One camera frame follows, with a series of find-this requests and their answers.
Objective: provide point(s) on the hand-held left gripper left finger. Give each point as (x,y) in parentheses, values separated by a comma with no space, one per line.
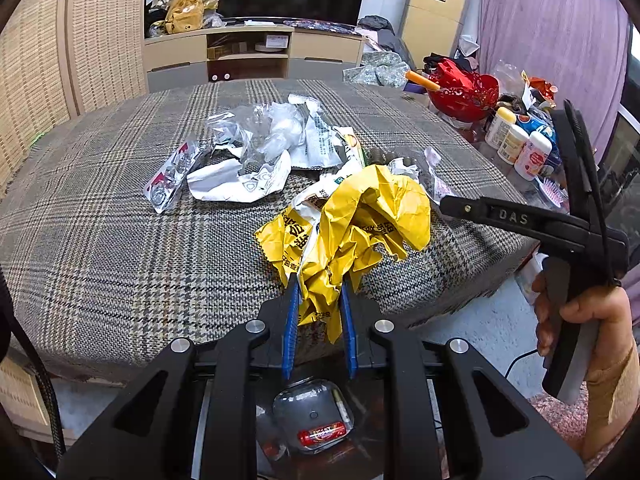
(290,340)

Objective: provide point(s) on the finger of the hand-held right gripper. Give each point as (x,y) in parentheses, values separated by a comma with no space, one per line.
(505,217)
(575,155)

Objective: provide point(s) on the yellow bag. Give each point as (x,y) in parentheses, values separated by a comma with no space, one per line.
(184,12)

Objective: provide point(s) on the small clear plastic wrapper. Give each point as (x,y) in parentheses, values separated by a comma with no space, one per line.
(440,180)

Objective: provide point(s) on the woven rattan screen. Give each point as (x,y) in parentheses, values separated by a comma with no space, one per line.
(100,25)

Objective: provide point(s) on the red cylindrical wrapper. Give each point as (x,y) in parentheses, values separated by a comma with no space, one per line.
(322,433)

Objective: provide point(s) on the white bottle with pink label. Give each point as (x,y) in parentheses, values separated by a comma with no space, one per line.
(532,157)

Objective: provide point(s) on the pink white packages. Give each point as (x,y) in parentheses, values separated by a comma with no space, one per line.
(512,145)

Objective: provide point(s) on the plaid blanket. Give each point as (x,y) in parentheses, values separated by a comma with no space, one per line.
(125,260)

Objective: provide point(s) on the white bottle with yellow cap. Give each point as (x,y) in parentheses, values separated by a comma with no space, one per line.
(500,127)

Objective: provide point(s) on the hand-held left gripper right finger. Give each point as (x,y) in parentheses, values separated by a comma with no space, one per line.
(349,345)

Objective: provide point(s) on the green and beige carton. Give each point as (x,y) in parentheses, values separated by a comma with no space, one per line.
(352,147)

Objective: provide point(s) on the beige television cabinet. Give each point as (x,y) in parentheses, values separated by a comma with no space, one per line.
(320,47)

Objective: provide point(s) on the yellow plastic wrapper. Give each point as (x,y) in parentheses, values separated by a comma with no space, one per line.
(370,210)

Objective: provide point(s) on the red and clear packet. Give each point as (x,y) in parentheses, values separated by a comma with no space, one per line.
(170,180)

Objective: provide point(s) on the metal trash bin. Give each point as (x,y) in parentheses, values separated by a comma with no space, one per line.
(370,435)

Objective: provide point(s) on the pink fleece pants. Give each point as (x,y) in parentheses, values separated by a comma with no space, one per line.
(555,425)

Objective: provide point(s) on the pink hairbrush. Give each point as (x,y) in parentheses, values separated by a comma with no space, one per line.
(552,192)

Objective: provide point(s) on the blue snack packet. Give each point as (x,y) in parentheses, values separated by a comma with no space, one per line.
(542,127)

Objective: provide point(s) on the red plastic basket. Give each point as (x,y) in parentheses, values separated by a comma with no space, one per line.
(465,95)

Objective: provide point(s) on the dark heap of clothes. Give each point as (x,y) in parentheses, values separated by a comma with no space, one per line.
(385,30)

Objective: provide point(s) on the person's right hand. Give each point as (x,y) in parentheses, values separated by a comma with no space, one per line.
(600,310)

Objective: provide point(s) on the white silver foil wrapper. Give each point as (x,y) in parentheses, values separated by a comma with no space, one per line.
(225,185)

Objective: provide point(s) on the cluster of brown nuts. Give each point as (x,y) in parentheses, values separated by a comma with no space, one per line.
(377,156)

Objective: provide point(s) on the gold standing air conditioner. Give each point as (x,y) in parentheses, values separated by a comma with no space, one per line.
(425,25)

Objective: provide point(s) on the white packet with green print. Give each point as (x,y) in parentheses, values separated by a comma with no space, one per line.
(320,145)

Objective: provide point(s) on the orange snack bag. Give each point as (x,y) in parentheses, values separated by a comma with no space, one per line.
(540,85)

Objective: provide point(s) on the person's right forearm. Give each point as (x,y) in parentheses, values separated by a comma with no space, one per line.
(612,400)

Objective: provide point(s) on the purple curtain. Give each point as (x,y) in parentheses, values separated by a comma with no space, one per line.
(540,25)

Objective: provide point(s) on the orange tube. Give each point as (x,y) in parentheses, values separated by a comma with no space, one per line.
(420,80)

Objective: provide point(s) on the grey floral cushion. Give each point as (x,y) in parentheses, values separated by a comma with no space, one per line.
(375,72)

